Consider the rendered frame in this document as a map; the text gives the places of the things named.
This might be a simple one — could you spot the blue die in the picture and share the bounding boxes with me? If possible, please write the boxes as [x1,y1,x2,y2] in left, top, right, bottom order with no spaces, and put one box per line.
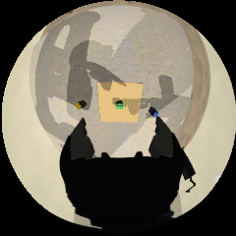
[150,110,159,117]

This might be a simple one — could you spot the green die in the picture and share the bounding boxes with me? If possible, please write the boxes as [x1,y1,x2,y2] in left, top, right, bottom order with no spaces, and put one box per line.
[116,101,123,109]

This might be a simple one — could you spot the tan flat mat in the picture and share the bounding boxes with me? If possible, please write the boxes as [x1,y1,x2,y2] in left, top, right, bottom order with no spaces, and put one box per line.
[97,82,144,123]

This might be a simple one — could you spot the yellow die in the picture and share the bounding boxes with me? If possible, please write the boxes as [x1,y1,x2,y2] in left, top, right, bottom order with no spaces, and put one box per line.
[75,101,84,109]

